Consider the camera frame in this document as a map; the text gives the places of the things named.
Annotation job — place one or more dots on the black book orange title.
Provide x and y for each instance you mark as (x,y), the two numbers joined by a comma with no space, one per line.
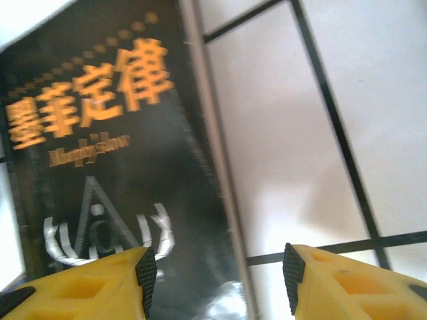
(116,166)

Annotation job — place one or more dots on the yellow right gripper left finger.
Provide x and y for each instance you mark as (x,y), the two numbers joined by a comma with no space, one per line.
(76,293)

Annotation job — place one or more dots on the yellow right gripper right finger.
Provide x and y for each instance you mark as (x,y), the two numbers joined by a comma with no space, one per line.
(360,293)

